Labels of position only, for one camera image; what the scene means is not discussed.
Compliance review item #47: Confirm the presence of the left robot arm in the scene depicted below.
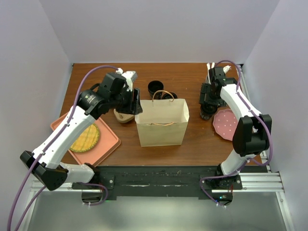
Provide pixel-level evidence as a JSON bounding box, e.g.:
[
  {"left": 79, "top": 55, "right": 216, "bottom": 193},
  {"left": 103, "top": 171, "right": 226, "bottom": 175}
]
[{"left": 20, "top": 71, "right": 142, "bottom": 191}]

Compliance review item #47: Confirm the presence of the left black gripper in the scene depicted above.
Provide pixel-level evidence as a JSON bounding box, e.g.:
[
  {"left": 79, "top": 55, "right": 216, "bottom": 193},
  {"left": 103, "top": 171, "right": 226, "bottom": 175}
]
[{"left": 110, "top": 87, "right": 142, "bottom": 115}]

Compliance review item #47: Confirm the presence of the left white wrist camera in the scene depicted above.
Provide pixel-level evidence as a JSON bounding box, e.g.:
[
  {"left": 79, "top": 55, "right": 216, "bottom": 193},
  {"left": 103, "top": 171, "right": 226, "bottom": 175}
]
[{"left": 116, "top": 68, "right": 138, "bottom": 91}]

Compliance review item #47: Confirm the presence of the pink dotted plate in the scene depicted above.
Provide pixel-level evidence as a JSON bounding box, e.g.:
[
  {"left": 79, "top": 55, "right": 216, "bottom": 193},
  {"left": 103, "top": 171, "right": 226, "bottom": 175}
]
[{"left": 213, "top": 109, "right": 238, "bottom": 141}]

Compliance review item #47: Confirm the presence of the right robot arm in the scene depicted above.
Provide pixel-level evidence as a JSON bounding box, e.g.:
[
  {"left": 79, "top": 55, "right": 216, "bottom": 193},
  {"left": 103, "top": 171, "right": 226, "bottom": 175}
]
[{"left": 199, "top": 66, "right": 272, "bottom": 189}]

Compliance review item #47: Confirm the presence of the pink plastic tray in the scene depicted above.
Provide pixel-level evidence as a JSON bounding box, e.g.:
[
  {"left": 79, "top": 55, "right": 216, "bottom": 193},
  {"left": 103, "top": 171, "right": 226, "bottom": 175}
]
[{"left": 50, "top": 113, "right": 121, "bottom": 167}]

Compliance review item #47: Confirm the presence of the aluminium frame rail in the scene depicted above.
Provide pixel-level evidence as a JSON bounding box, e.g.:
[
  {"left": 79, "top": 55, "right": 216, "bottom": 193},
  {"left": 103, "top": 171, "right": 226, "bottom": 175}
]
[{"left": 30, "top": 173, "right": 284, "bottom": 193}]

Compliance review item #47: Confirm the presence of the stack of black cups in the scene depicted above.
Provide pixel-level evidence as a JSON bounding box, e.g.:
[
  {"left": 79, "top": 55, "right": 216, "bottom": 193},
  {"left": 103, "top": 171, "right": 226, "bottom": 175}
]
[{"left": 148, "top": 80, "right": 164, "bottom": 100}]

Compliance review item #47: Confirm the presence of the yellow woven round mat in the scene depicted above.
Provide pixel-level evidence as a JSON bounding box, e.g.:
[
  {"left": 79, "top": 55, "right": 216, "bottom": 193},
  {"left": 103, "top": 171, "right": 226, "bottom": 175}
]
[{"left": 69, "top": 123, "right": 101, "bottom": 153}]

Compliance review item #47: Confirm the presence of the black coffee cup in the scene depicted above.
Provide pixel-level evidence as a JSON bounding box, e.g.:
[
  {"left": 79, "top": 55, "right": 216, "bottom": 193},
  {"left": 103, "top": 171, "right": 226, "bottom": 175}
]
[{"left": 200, "top": 104, "right": 218, "bottom": 120}]

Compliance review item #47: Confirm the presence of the brown paper bag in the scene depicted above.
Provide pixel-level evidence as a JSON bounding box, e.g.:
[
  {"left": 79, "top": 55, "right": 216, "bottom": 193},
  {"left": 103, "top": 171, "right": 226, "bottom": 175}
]
[{"left": 135, "top": 96, "right": 190, "bottom": 147}]

